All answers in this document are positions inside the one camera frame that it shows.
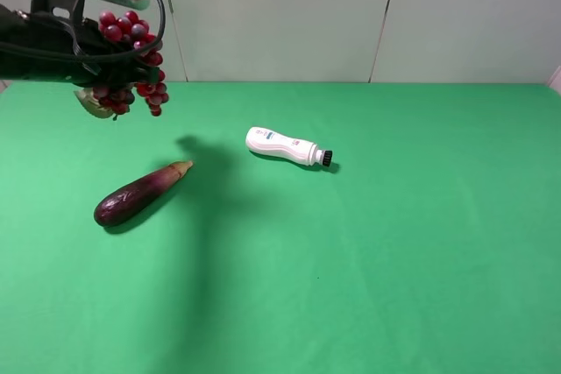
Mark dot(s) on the red grape bunch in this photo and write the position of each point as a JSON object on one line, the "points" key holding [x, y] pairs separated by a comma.
{"points": [[125, 81]]}

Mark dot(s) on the white bottle black cap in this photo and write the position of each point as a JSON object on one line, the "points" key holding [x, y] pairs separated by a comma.
{"points": [[263, 141]]}

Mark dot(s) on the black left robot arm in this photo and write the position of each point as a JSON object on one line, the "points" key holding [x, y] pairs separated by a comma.
{"points": [[43, 47]]}

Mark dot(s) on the purple eggplant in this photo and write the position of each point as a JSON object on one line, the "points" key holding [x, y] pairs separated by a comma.
{"points": [[129, 200]]}

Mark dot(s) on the green table cloth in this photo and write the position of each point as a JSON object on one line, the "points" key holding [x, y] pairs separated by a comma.
{"points": [[431, 244]]}

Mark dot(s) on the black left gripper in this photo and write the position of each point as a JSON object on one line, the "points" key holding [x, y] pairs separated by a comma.
{"points": [[86, 45]]}

